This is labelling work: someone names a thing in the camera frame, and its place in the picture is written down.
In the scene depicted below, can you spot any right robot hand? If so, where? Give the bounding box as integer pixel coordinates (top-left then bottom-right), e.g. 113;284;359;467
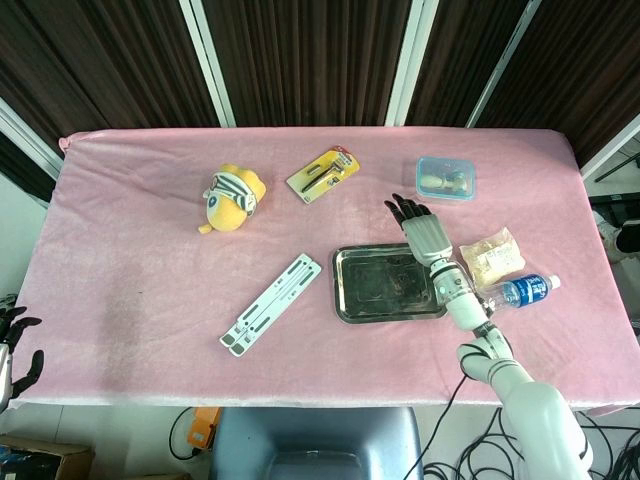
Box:
383;192;455;266

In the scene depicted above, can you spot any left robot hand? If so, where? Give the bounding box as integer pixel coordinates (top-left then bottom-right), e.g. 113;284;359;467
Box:
0;305;45;414

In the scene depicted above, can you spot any stainless steel tray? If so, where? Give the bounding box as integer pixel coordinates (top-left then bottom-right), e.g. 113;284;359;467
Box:
330;242;449;326

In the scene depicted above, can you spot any clear bag of snacks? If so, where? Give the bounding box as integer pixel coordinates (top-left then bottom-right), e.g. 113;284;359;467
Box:
458;226;527;290

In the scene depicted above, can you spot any clear blue-lidded plastic container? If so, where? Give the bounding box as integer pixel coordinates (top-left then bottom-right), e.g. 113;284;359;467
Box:
415;155;478;203

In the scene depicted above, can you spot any clear plastic water bottle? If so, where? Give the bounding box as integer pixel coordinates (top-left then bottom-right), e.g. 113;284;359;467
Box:
475;273;562;313

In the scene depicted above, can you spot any pink tablecloth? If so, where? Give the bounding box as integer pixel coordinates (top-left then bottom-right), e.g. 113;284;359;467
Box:
10;127;640;417

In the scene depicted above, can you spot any cardboard box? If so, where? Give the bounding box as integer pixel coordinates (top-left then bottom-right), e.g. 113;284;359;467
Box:
0;435;95;480

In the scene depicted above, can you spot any razor in yellow blister pack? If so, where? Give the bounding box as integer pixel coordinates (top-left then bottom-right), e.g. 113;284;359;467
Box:
285;145;362;205

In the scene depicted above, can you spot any white folding laptop stand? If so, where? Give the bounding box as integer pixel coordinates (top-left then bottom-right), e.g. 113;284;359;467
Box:
218;253;323;358

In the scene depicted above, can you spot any yellow plush toy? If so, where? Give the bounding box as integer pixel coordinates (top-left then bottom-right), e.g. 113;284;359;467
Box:
197;163;268;235

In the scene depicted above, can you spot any orange power strip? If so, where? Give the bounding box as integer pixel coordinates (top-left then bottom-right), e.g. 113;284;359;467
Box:
191;407;222;455

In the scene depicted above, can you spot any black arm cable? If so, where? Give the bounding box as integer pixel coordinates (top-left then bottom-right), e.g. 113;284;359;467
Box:
409;341;494;480

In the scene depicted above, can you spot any black cable bundle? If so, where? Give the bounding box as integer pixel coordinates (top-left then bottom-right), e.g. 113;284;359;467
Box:
424;407;640;480

